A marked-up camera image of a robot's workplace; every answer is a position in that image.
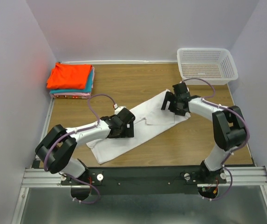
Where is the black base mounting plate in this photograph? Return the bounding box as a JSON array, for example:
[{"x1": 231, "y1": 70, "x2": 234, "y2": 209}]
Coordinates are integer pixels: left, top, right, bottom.
[{"x1": 61, "y1": 166, "x2": 226, "y2": 198}]

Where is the white plastic basket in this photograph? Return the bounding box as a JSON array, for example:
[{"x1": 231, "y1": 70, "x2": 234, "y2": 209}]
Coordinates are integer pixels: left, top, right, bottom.
[{"x1": 177, "y1": 48, "x2": 239, "y2": 85}]

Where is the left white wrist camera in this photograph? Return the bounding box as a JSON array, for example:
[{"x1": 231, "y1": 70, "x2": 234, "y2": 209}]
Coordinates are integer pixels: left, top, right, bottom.
[{"x1": 113, "y1": 104, "x2": 126, "y2": 115}]

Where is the white back edge strip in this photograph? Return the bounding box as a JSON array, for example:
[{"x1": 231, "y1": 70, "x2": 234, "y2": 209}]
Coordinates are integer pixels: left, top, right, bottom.
[{"x1": 61, "y1": 60, "x2": 177, "y2": 65}]

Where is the aluminium frame rail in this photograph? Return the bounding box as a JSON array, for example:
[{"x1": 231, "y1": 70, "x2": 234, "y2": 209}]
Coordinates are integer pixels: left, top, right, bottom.
[{"x1": 12, "y1": 100, "x2": 267, "y2": 224}]

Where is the white t shirt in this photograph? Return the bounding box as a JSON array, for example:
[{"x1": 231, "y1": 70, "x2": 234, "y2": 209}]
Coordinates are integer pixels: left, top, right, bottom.
[{"x1": 86, "y1": 89, "x2": 191, "y2": 164}]

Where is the pink folded t shirt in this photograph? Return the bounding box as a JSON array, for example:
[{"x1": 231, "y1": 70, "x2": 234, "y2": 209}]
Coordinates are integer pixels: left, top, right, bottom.
[{"x1": 50, "y1": 67, "x2": 96, "y2": 99}]

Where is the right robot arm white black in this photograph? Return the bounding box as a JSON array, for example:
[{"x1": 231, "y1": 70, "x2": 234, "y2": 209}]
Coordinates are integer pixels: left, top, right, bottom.
[{"x1": 161, "y1": 83, "x2": 249, "y2": 183}]

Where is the teal folded t shirt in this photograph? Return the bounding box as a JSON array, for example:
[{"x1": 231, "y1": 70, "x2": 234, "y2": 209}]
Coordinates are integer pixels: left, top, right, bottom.
[{"x1": 50, "y1": 67, "x2": 95, "y2": 94}]

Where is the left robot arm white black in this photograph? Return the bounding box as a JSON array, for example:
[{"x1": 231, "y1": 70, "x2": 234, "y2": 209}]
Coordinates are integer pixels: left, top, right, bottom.
[{"x1": 35, "y1": 106, "x2": 136, "y2": 184}]

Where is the orange folded t shirt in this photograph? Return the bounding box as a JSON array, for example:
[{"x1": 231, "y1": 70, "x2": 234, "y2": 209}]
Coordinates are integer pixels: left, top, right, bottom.
[{"x1": 46, "y1": 63, "x2": 92, "y2": 90}]

